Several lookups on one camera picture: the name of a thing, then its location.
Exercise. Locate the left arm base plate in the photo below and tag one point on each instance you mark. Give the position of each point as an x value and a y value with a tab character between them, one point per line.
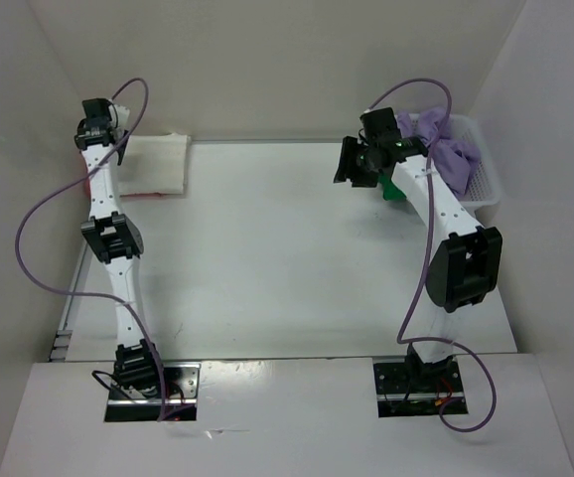
128	405

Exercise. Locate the red t shirt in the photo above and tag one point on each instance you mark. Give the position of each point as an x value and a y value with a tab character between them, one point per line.
131	185

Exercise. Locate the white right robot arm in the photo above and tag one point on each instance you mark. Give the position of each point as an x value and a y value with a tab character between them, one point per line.
462	258

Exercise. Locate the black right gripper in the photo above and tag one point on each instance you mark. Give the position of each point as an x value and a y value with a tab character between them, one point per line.
346	168

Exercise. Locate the cream white t shirt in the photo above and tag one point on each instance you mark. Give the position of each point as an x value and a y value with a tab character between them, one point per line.
164	155

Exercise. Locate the white plastic basket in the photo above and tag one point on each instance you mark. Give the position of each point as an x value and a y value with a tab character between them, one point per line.
484	187

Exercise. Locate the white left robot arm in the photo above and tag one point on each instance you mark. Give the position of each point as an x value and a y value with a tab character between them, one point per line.
101	138

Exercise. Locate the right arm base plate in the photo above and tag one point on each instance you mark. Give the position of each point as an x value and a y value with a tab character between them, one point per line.
400	395

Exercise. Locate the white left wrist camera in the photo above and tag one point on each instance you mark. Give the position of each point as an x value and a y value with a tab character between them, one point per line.
119	116

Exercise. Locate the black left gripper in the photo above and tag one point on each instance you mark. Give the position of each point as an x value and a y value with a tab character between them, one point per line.
120	152

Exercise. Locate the green t shirt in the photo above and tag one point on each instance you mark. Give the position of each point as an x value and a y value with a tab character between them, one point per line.
390	192

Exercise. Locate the purple t shirt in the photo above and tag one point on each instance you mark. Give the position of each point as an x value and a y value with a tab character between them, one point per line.
456	159

